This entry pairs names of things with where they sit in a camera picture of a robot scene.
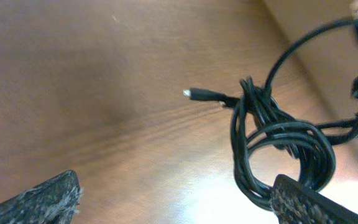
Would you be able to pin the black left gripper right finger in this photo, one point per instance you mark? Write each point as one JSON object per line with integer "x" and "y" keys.
{"x": 292, "y": 202}

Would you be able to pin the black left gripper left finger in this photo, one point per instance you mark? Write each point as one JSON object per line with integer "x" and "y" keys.
{"x": 52, "y": 201}

